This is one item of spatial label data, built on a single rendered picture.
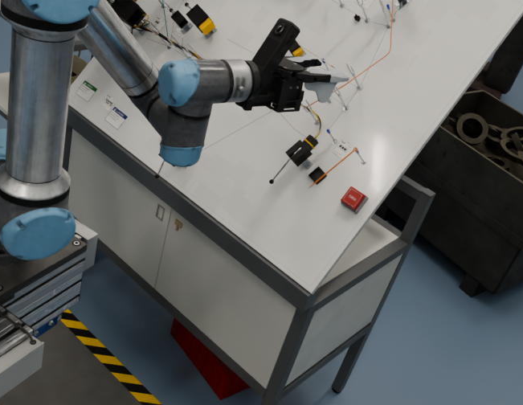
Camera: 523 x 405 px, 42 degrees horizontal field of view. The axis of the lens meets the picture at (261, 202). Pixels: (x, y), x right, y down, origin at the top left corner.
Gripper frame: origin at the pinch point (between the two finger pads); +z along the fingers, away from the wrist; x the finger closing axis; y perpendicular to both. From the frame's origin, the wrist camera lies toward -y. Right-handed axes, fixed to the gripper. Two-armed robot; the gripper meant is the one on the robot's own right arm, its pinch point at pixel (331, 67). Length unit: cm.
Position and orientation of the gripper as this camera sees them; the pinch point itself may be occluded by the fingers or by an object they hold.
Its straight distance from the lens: 133.5
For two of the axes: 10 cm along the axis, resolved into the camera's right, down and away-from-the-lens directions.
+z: 8.2, -1.3, 5.6
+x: 5.5, 4.7, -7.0
